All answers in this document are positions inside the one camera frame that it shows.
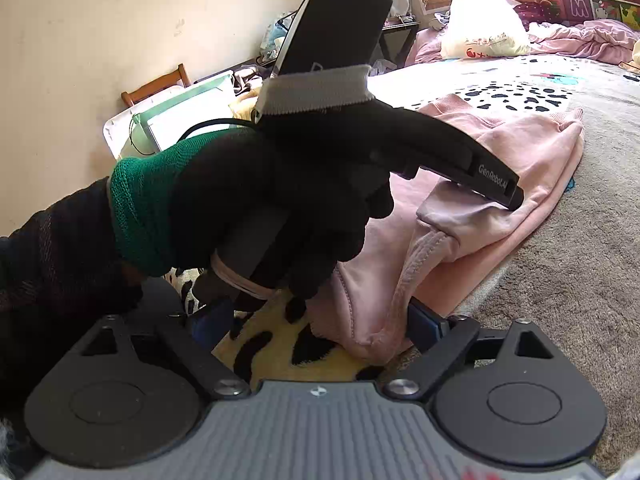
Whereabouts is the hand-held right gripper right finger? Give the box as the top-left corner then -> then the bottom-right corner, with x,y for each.
384,298 -> 557,401

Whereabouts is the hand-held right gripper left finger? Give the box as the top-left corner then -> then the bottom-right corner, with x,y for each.
75,302 -> 252,401

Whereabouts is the pink sweatshirt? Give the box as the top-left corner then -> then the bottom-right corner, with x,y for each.
310,92 -> 586,361

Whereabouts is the person's left forearm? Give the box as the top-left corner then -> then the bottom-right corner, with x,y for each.
0,177 -> 146,321

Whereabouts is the person's left hand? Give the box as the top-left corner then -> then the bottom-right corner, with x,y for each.
110,127 -> 396,313

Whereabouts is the dark side table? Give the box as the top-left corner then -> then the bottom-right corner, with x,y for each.
377,20 -> 421,68

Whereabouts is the light blue plastic bag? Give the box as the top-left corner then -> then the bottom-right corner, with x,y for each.
259,12 -> 296,66

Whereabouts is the cartoon mouse printed blanket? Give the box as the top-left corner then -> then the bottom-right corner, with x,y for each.
165,55 -> 640,476

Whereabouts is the green and white storage box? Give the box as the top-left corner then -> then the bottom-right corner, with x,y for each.
102,72 -> 236,161

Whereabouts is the wooden chair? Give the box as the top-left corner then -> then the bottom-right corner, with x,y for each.
121,63 -> 191,108

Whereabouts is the colourful alphabet foam mat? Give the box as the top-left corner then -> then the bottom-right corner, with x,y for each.
450,0 -> 640,28

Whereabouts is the lilac duvet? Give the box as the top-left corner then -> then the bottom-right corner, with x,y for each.
410,19 -> 640,63

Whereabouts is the black cable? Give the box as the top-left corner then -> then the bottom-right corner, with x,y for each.
177,117 -> 261,142

